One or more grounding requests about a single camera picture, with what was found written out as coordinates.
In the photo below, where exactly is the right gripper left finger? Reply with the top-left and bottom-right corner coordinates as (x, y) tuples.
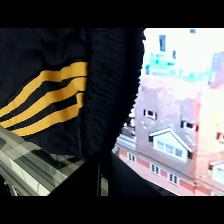
(48, 159), (100, 197)

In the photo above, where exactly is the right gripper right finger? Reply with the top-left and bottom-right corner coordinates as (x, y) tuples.
(100, 152), (162, 197)

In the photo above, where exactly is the black garment with yellow stripes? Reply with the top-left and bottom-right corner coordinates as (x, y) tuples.
(0, 27), (147, 168)

